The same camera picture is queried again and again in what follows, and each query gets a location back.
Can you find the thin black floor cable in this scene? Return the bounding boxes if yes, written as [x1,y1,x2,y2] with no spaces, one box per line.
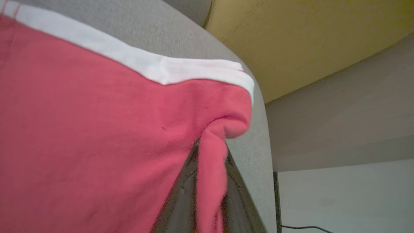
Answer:
[281,225,334,233]

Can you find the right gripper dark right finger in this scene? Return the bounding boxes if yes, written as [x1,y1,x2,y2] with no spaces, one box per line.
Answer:
[221,147,267,233]

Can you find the yellow cushion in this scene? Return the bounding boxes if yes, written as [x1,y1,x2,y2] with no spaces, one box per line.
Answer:
[204,0,414,104]

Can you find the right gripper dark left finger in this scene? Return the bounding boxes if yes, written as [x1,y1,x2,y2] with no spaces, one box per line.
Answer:
[150,139,201,233]

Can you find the red shorts white trim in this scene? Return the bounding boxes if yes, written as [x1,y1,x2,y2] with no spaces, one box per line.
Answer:
[0,0,255,233]

